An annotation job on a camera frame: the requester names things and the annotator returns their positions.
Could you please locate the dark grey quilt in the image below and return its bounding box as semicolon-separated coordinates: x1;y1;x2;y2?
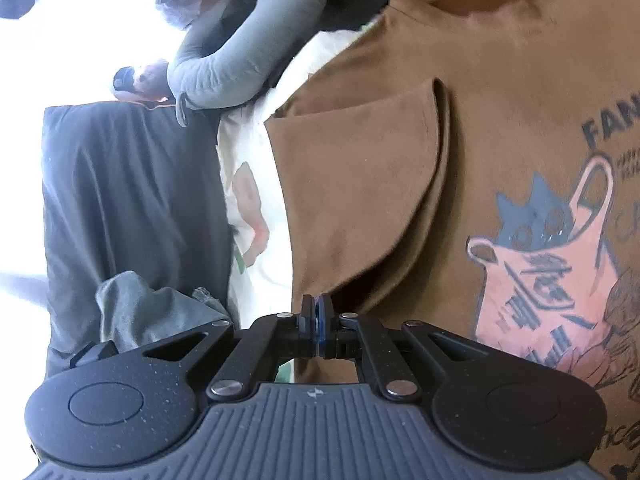
40;102;237;378

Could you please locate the brown plush toy with cap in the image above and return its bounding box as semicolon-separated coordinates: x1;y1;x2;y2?
112;57;174;107

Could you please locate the brown printed t-shirt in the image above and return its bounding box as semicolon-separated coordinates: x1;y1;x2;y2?
262;0;640;480

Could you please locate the grey cloth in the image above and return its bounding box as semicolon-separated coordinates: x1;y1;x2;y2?
95;270;234;357

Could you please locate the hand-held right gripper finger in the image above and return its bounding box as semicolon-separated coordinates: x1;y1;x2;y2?
142;294;317;402
316;294;488;402

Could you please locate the black cloth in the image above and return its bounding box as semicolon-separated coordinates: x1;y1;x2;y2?
320;0;397;32

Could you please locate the grey neck pillow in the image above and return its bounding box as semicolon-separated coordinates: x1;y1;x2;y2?
166;0;329;128

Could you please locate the white bear print blanket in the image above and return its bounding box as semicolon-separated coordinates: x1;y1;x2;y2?
216;24;392;383

